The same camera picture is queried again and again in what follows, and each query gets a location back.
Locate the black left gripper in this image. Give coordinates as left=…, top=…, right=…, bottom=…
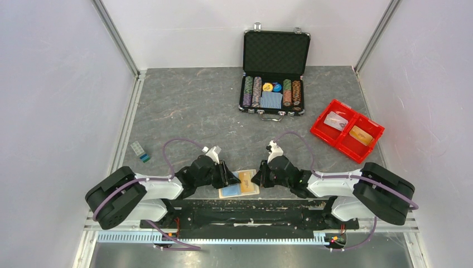
left=196, top=160, right=241, bottom=189

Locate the beige leather card holder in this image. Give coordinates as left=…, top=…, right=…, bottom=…
left=219, top=170, right=260, bottom=199

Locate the orange VIP card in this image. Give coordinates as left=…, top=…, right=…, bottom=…
left=238, top=169, right=259, bottom=195

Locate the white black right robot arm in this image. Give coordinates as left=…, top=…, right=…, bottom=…
left=252, top=156, right=418, bottom=228

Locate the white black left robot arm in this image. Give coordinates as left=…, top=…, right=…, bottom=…
left=85, top=155, right=241, bottom=230

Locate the blue playing card deck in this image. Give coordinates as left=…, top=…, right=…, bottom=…
left=260, top=91, right=283, bottom=109

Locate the white card in bin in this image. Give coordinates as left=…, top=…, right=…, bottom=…
left=324, top=111, right=349, bottom=131

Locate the yellow card in bin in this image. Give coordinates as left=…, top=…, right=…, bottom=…
left=349, top=126, right=373, bottom=146

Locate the pink white chip row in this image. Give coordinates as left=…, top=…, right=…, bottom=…
left=252, top=76, right=262, bottom=107

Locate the green purple chip row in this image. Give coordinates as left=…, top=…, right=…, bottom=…
left=242, top=76, right=253, bottom=107

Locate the yellow dealer chip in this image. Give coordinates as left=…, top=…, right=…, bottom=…
left=262, top=83, right=274, bottom=92

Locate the blue dealer chip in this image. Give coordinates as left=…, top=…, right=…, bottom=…
left=272, top=83, right=282, bottom=92

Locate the green orange chip row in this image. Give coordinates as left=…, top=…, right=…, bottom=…
left=283, top=79, right=292, bottom=107

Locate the orange brown chip row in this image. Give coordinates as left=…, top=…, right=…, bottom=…
left=292, top=80, right=301, bottom=111

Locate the red double plastic bin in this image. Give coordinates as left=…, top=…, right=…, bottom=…
left=310, top=99, right=385, bottom=164

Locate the black poker chip case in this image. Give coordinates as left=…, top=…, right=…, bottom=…
left=238, top=22, right=311, bottom=121

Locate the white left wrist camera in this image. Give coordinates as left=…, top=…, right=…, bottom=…
left=202, top=146, right=221, bottom=164

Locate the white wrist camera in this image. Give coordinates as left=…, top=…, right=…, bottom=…
left=266, top=140, right=284, bottom=163
left=202, top=146, right=221, bottom=164

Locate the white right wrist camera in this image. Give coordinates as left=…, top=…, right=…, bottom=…
left=266, top=140, right=284, bottom=163

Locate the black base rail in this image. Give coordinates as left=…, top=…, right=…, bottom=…
left=155, top=199, right=359, bottom=240

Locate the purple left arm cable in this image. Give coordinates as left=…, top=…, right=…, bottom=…
left=92, top=138, right=207, bottom=252

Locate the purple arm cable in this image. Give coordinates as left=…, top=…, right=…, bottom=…
left=92, top=138, right=207, bottom=252
left=273, top=131, right=420, bottom=252

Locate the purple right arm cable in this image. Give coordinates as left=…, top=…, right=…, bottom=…
left=273, top=131, right=420, bottom=252

